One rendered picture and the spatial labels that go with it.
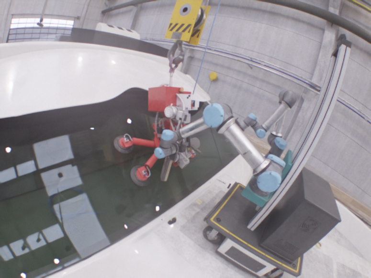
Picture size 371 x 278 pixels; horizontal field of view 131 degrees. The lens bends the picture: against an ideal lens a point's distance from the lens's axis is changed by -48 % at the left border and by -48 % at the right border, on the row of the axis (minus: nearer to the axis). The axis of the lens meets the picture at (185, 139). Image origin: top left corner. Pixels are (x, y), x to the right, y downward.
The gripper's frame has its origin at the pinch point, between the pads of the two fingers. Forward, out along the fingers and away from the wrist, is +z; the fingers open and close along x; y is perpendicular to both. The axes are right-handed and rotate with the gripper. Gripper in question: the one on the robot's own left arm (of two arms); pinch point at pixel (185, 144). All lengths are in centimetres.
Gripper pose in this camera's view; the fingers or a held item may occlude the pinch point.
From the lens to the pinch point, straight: 129.7
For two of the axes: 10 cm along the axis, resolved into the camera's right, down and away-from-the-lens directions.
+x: -8.0, -1.9, 5.7
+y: 0.4, -9.6, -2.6
